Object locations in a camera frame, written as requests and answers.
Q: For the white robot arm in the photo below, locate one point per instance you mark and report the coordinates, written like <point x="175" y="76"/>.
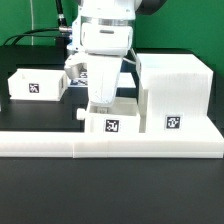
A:
<point x="102" y="35"/>

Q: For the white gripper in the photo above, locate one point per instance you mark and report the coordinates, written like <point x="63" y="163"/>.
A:
<point x="103" y="75"/>

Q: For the white L-shaped fence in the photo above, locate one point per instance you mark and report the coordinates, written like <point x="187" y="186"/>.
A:
<point x="204" y="143"/>

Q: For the white drawer tray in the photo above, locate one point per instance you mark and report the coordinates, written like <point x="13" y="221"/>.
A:
<point x="122" y="118"/>
<point x="37" y="84"/>

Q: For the white fiducial marker plate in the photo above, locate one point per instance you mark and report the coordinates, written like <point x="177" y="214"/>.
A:
<point x="124" y="80"/>

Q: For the white drawer housing box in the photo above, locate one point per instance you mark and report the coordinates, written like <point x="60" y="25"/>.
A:
<point x="174" y="92"/>

